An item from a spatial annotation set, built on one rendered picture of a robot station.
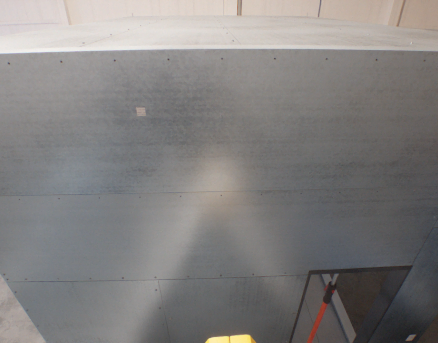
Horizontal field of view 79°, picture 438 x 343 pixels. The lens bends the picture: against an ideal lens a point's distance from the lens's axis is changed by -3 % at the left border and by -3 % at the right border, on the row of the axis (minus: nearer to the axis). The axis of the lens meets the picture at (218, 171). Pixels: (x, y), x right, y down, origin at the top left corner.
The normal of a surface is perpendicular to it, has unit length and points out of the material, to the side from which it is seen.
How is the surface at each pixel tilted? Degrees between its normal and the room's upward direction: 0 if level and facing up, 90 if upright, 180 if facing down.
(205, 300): 90
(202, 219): 90
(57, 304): 90
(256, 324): 90
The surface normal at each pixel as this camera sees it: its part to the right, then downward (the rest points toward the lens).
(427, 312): 0.04, 0.52
